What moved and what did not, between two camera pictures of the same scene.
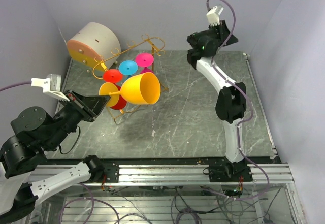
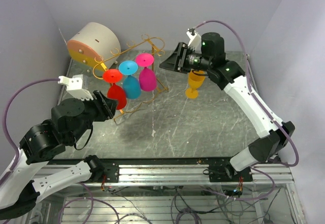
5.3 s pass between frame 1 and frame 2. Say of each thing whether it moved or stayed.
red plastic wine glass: stayed
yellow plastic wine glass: moved
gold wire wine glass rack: stayed
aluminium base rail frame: stayed
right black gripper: moved
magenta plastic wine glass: stayed
